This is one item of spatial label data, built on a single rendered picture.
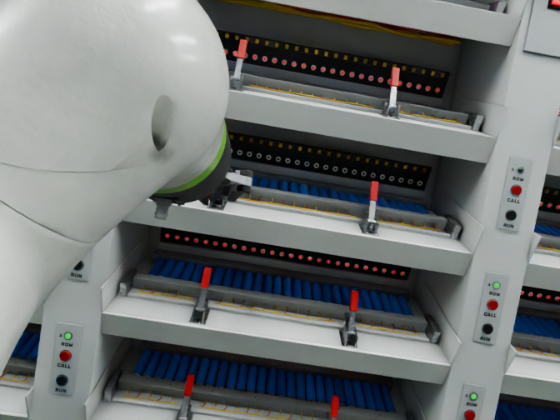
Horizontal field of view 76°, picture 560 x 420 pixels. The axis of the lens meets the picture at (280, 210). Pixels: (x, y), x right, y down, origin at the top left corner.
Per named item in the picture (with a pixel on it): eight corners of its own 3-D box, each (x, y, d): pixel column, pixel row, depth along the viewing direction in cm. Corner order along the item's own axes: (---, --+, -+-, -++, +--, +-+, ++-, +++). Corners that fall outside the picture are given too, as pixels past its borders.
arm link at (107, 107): (276, 11, 14) (78, -170, 15) (24, 247, 12) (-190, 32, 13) (267, 132, 28) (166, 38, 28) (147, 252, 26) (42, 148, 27)
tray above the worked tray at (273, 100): (487, 163, 62) (521, 79, 57) (134, 102, 60) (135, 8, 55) (442, 140, 81) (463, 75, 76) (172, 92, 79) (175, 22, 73)
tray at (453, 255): (464, 276, 63) (485, 227, 60) (117, 220, 61) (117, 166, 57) (425, 227, 82) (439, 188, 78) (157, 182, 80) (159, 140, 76)
